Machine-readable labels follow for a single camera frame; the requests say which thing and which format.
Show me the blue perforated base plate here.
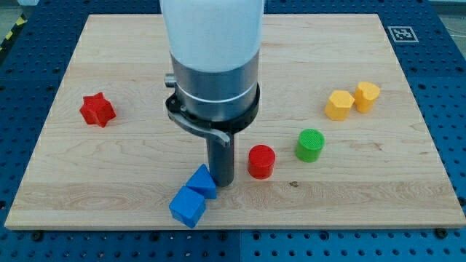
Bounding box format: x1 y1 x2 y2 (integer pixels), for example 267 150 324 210
1 0 465 261

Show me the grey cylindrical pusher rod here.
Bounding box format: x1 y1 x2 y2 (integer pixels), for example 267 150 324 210
206 133 234 187

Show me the yellow heart block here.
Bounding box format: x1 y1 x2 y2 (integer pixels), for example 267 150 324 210
354 82 380 114

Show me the red cylinder block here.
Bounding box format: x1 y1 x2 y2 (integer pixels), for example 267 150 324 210
248 144 276 180

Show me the red star block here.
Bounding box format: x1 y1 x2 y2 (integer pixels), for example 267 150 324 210
79 92 117 127

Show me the blue cube block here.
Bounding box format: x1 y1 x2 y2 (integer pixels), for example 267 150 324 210
169 186 206 229

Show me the light wooden board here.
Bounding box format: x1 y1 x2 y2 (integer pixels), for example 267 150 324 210
5 14 465 231

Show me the blue triangular prism block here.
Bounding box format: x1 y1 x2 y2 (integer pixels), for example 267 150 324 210
186 164 217 199

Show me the green cylinder block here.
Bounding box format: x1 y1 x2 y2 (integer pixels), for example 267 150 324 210
296 129 325 162

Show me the yellow hexagon block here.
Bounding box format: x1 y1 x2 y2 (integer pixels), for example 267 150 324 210
324 90 355 121

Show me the white fiducial marker tag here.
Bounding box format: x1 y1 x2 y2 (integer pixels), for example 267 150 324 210
387 25 419 43

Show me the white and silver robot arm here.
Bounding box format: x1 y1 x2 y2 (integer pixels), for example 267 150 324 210
160 0 264 146

